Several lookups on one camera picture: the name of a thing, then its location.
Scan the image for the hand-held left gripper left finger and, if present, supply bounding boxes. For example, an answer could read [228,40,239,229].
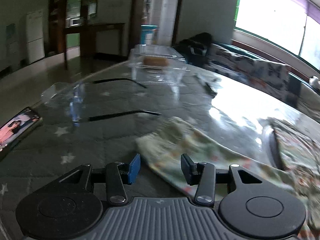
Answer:
[59,153,141,207]

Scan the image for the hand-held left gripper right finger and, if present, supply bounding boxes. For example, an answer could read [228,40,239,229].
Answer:
[180,153,270,207]

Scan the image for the floral button-up shirt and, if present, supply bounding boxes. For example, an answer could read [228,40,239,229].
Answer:
[136,116,320,230]

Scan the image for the black-framed glasses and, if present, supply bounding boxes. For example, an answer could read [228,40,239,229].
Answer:
[41,79,162,127]

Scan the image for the black marker pen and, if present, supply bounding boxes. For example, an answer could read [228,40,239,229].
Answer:
[196,74,218,97]

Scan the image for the round black induction cooktop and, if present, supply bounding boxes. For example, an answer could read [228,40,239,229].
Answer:
[261,124,287,172]

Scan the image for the clear plastic clamshell container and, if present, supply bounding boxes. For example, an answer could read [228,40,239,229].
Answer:
[128,44,187,83]

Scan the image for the brown cake piece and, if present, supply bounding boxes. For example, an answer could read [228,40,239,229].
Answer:
[143,56,168,67]

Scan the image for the smartphone with lit screen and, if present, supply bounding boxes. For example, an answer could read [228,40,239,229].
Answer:
[0,107,42,162]

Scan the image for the black bag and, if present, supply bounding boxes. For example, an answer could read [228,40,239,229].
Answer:
[174,32,213,65]

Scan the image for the blue cabinet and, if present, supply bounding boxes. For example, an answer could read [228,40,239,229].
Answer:
[141,25,158,45]

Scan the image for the dark wooden side table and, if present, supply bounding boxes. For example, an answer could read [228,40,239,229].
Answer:
[62,22,126,58]

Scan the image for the white refrigerator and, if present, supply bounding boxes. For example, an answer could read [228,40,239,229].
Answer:
[26,9,46,65]

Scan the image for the green-framed window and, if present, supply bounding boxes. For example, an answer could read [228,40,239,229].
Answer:
[234,0,320,72]

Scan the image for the dark wooden door frame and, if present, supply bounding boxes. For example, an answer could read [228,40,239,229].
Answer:
[130,0,187,55]

